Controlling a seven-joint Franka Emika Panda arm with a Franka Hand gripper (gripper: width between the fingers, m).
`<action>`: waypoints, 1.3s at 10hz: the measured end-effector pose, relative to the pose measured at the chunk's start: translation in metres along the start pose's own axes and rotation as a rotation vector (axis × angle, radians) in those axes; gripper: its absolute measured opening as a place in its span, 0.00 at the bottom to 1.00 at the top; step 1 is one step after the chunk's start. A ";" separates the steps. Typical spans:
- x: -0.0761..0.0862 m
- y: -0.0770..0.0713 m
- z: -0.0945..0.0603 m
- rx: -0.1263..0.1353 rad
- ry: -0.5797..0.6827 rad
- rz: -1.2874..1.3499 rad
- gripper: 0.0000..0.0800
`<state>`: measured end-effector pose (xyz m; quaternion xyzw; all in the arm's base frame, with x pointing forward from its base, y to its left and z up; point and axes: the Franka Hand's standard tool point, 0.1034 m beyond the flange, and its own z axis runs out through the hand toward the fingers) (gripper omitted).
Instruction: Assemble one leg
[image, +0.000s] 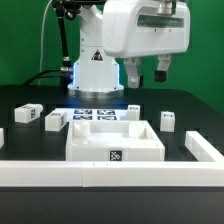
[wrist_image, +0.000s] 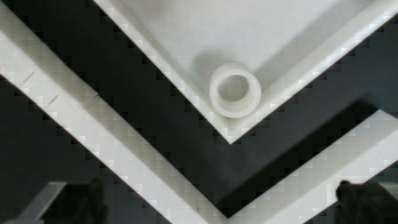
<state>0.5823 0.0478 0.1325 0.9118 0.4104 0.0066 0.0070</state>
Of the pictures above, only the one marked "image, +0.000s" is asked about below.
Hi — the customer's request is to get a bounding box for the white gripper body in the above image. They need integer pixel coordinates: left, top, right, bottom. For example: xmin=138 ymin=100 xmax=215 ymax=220
xmin=102 ymin=0 xmax=190 ymax=58

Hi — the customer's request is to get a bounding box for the white block left edge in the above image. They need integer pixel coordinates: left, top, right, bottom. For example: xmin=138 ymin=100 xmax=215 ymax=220
xmin=0 ymin=128 xmax=4 ymax=149

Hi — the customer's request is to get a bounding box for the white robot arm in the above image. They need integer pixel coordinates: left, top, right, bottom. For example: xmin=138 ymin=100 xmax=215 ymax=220
xmin=68 ymin=0 xmax=190 ymax=98

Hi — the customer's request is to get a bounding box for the white square tabletop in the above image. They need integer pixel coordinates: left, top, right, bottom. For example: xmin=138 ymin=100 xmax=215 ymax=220
xmin=66 ymin=120 xmax=165 ymax=162

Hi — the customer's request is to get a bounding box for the white obstacle fence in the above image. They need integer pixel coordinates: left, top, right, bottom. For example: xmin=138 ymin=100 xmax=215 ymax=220
xmin=0 ymin=131 xmax=224 ymax=187

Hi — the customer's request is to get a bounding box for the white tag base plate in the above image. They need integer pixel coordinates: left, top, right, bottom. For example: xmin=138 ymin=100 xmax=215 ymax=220
xmin=50 ymin=108 xmax=127 ymax=121

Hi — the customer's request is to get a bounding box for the black cable bundle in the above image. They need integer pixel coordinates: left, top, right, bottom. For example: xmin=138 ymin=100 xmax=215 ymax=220
xmin=22 ymin=67 xmax=74 ymax=87

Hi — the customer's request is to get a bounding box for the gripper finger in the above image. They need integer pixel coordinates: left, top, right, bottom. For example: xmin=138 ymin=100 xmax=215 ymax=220
xmin=124 ymin=57 xmax=143 ymax=89
xmin=154 ymin=54 xmax=172 ymax=83

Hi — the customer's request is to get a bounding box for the white cable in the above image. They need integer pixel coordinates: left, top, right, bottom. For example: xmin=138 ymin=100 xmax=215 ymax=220
xmin=37 ymin=0 xmax=54 ymax=86

